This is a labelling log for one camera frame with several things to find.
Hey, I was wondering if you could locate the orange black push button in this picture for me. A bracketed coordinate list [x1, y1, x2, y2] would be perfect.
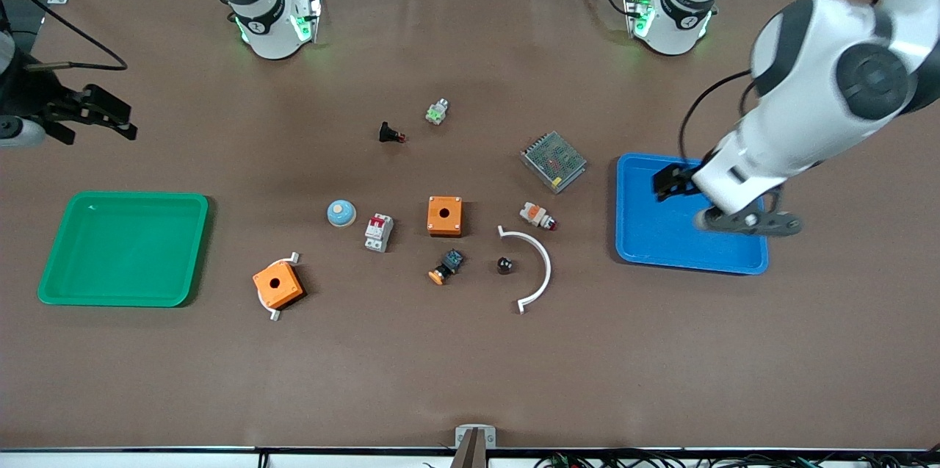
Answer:
[427, 249, 466, 286]

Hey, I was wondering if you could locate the blue dome button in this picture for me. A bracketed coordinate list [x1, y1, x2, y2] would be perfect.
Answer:
[326, 199, 358, 228]

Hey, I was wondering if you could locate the blue plastic tray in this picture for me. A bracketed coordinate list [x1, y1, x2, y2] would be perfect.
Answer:
[615, 152, 770, 276]

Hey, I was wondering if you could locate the white curved plastic arc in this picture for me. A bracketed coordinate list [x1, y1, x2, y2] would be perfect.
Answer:
[497, 225, 552, 315]

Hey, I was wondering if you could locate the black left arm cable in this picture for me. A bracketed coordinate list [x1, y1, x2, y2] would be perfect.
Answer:
[677, 69, 759, 162]

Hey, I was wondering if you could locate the black white table edge rail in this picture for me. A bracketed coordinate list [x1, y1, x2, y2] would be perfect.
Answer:
[0, 445, 940, 468]

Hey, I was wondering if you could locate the white red circuit breaker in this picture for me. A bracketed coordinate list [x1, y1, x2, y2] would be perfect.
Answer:
[364, 213, 395, 254]

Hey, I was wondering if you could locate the orange box with hole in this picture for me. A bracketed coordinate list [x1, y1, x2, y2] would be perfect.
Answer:
[427, 195, 464, 238]

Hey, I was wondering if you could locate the green plastic tray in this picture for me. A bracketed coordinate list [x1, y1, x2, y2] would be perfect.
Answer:
[37, 191, 210, 308]

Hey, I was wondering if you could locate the metal mesh power supply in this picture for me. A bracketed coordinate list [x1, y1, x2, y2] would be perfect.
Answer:
[520, 131, 588, 195]

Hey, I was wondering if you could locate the white red selector switch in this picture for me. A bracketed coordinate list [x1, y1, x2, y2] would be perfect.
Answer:
[519, 202, 558, 232]

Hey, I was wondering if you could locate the brown table mat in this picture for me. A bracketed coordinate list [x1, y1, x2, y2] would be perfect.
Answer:
[0, 0, 940, 451]

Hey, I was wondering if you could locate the grey metal mount bracket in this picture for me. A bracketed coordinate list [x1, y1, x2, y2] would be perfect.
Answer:
[449, 424, 497, 468]

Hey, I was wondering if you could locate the orange box on white bracket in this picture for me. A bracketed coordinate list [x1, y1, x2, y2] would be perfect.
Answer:
[252, 251, 306, 323]

